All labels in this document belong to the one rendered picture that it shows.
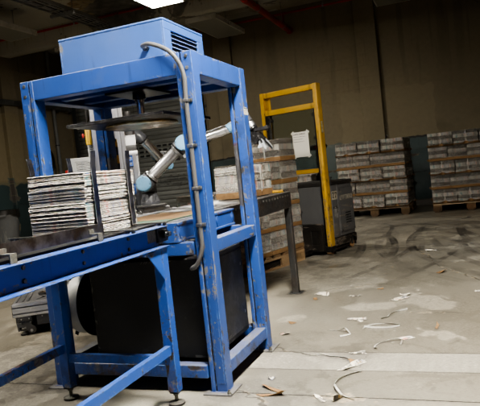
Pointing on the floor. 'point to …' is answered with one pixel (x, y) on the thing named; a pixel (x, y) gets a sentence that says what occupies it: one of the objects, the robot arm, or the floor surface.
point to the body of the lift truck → (312, 198)
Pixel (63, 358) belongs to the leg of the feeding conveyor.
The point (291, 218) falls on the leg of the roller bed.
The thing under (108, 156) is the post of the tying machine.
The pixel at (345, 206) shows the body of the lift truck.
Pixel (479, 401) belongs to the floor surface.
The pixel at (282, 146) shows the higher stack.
